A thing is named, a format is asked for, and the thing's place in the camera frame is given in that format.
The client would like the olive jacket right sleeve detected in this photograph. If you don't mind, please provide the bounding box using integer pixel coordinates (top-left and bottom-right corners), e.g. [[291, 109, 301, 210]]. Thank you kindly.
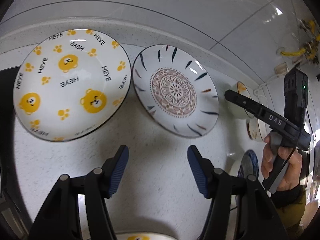
[[270, 185, 306, 239]]

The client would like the white bowl brown rim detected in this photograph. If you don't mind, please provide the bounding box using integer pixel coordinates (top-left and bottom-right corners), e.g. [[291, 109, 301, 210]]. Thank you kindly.
[[247, 118, 267, 142]]

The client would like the beige wall socket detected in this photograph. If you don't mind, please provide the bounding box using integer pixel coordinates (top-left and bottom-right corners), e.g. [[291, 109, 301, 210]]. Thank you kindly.
[[274, 62, 289, 75]]

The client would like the orange flower green bowl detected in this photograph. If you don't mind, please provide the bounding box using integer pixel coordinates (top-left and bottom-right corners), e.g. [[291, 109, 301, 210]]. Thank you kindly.
[[225, 81, 254, 119]]

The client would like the person's right hand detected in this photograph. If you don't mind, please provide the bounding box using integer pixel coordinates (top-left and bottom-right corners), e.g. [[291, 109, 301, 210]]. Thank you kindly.
[[261, 131, 303, 194]]

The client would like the yellow gas hose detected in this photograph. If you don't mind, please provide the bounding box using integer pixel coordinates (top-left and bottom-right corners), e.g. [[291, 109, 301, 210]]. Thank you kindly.
[[279, 19, 320, 62]]

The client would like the blue floral porcelain bowl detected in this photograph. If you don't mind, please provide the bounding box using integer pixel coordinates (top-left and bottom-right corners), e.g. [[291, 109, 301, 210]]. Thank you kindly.
[[229, 150, 259, 179]]

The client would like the large bear pattern plate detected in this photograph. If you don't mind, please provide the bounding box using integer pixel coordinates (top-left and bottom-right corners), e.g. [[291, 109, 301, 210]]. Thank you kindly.
[[116, 232, 176, 240]]

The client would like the mandala pattern white plate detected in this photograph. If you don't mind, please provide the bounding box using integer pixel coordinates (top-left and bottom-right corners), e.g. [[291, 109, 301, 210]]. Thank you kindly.
[[132, 44, 219, 138]]

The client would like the small bear pattern plate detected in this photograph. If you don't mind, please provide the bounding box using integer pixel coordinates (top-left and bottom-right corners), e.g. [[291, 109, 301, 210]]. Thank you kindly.
[[13, 29, 131, 141]]

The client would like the black glass gas stove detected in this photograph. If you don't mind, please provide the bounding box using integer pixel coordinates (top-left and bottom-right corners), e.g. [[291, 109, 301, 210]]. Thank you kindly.
[[1, 67, 32, 239]]

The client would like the white power cable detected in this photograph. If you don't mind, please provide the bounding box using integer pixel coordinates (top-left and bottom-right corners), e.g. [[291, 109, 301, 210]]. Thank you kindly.
[[253, 60, 304, 97]]

